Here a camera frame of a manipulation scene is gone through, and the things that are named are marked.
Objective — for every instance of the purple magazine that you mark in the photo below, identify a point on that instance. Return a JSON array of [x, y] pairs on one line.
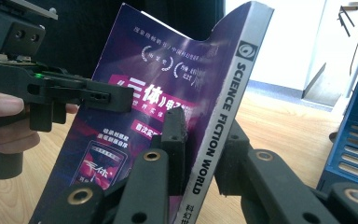
[[143, 62]]

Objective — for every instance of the blue plastic file rack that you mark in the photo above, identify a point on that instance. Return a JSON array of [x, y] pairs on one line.
[[354, 149]]

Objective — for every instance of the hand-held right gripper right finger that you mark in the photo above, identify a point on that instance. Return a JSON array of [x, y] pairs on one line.
[[231, 161]]

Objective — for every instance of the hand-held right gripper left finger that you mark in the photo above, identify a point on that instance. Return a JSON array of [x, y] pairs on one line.
[[174, 146]]

